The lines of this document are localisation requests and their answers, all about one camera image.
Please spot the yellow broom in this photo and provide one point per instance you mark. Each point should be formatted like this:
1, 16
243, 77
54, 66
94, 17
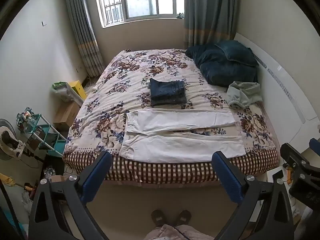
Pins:
10, 181

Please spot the white headboard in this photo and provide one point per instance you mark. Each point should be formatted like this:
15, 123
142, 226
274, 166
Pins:
282, 85

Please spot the wall hook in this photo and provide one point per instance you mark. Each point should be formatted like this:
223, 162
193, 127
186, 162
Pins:
43, 24

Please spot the person's pink pajama legs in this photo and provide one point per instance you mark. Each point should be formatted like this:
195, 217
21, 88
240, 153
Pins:
172, 233

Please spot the grey striped curtain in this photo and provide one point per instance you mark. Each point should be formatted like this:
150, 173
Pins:
83, 30
210, 12

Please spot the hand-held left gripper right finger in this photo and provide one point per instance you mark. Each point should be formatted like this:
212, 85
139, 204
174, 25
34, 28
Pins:
226, 177

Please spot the clear plastic bag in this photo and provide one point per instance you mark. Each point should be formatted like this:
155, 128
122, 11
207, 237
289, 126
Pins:
63, 92

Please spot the white pants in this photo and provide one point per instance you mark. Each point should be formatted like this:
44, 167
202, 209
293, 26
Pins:
175, 150

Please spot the white standing fan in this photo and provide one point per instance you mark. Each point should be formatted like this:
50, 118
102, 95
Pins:
10, 142

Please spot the light green garment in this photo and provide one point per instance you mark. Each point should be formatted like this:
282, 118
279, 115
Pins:
243, 93

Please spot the clear plastic bottle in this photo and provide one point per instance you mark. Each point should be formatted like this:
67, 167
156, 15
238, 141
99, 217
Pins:
49, 173

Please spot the white bedside table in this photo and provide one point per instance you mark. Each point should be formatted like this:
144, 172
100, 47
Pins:
275, 176

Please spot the teal shelf rack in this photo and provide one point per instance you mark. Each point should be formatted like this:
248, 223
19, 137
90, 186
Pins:
48, 135

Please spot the dark teal pillow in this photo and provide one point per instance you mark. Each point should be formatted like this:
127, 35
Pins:
237, 52

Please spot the cardboard box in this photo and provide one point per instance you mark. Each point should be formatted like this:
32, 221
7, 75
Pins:
66, 115

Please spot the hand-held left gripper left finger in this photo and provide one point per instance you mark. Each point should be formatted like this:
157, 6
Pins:
96, 176

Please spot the yellow box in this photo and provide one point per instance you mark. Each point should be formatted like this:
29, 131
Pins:
78, 87

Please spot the floral quilt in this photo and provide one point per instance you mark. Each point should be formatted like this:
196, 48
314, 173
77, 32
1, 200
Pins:
125, 75

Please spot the person's brown slipper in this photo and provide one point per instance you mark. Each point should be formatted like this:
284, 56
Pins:
158, 217
183, 217

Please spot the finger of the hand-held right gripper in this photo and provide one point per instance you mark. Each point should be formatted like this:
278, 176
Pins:
315, 145
292, 156

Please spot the folded blue jeans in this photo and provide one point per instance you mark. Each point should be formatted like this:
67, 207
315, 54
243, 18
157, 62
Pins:
168, 91

